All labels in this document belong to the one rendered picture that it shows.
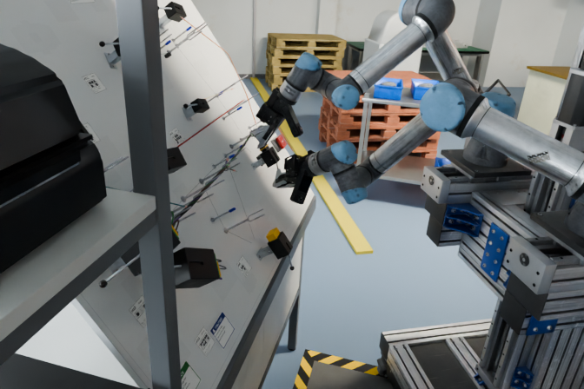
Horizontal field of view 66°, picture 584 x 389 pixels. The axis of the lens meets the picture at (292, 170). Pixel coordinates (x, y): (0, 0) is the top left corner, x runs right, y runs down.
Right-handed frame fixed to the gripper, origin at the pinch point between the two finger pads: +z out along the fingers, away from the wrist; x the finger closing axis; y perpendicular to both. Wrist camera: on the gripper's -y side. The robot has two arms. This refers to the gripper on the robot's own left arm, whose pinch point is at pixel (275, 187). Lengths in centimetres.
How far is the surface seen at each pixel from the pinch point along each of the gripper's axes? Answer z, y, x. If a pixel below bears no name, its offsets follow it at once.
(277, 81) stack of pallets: 357, 361, -285
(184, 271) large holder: -34, -41, 50
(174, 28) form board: 5, 49, 44
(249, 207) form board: -2.1, -11.0, 12.2
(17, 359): -25, -58, 74
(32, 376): -29, -61, 72
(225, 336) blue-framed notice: -17, -52, 28
